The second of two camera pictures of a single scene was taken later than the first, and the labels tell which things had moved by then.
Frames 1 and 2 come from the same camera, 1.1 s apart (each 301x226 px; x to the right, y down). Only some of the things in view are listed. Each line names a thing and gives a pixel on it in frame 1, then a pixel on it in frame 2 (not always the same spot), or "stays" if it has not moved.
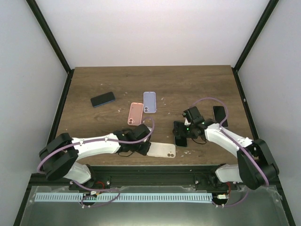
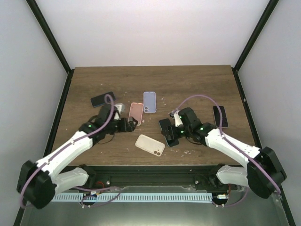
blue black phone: [102, 99] stays
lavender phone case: [149, 102] stays
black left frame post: [44, 28] stays
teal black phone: [181, 141] to [167, 131]
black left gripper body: [142, 151] to [111, 129]
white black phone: [219, 112] stays
